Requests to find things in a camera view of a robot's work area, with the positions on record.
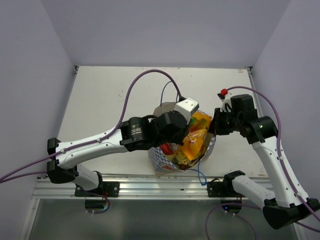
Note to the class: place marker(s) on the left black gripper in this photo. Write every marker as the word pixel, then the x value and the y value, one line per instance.
pixel 180 139

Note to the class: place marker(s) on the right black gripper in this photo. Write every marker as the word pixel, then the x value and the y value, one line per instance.
pixel 215 127

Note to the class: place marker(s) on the red Chuba chips bag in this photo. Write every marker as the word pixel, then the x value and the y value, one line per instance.
pixel 166 149

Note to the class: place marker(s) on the orange candy bag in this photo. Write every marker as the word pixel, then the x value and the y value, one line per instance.
pixel 194 146

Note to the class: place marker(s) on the patterned paper bag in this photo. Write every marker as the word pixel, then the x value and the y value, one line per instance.
pixel 164 164

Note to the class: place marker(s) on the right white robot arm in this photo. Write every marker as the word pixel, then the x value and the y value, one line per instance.
pixel 287 202

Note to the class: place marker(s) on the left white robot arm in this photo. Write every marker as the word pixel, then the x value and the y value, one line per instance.
pixel 135 134

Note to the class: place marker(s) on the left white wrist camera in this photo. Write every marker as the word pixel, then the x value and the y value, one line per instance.
pixel 187 107

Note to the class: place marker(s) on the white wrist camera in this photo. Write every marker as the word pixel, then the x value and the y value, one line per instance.
pixel 187 107
pixel 225 97

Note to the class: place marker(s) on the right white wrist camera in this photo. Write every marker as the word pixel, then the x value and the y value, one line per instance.
pixel 225 97

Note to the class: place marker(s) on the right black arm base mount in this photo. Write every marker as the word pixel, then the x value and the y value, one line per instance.
pixel 221 189

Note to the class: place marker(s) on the aluminium mounting rail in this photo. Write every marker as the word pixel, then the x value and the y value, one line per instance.
pixel 185 187

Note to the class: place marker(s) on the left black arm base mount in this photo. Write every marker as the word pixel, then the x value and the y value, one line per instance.
pixel 109 189

